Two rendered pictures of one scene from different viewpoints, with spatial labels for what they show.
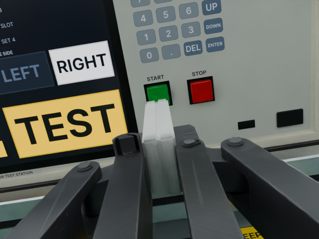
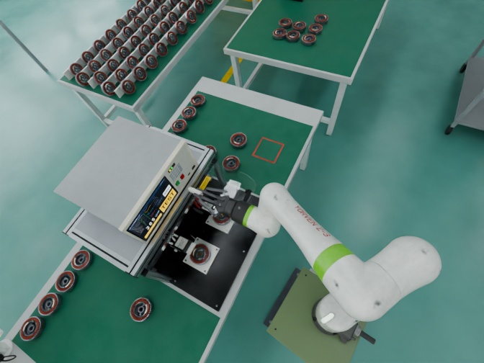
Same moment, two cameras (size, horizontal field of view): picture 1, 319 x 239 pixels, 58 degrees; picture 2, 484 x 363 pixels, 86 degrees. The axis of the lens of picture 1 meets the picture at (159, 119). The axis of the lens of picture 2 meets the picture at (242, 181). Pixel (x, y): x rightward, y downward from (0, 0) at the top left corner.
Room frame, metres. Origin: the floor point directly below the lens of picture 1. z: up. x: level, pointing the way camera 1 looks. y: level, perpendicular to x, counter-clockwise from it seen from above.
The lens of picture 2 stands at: (-0.35, 0.29, 2.18)
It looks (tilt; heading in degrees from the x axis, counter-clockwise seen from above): 62 degrees down; 309
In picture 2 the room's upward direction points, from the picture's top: 15 degrees counter-clockwise
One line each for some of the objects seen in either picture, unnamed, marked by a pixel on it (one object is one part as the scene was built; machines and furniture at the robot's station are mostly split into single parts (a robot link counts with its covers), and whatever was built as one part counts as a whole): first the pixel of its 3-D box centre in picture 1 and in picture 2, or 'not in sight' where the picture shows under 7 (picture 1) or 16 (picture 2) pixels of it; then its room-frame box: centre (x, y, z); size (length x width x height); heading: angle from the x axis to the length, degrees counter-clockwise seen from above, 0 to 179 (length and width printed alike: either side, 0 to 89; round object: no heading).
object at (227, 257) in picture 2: not in sight; (210, 235); (0.14, 0.08, 0.76); 0.64 x 0.47 x 0.02; 88
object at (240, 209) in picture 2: not in sight; (241, 212); (-0.08, 0.01, 1.18); 0.09 x 0.06 x 0.12; 88
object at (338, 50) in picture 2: not in sight; (317, 35); (0.25, -2.29, 0.37); 1.85 x 1.10 x 0.75; 88
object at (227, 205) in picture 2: not in sight; (225, 205); (-0.01, 0.01, 1.18); 0.09 x 0.08 x 0.07; 178
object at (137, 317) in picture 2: not in sight; (141, 309); (0.28, 0.58, 0.77); 0.11 x 0.11 x 0.04
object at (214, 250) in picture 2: not in sight; (201, 255); (0.13, 0.21, 0.78); 0.15 x 0.15 x 0.01; 88
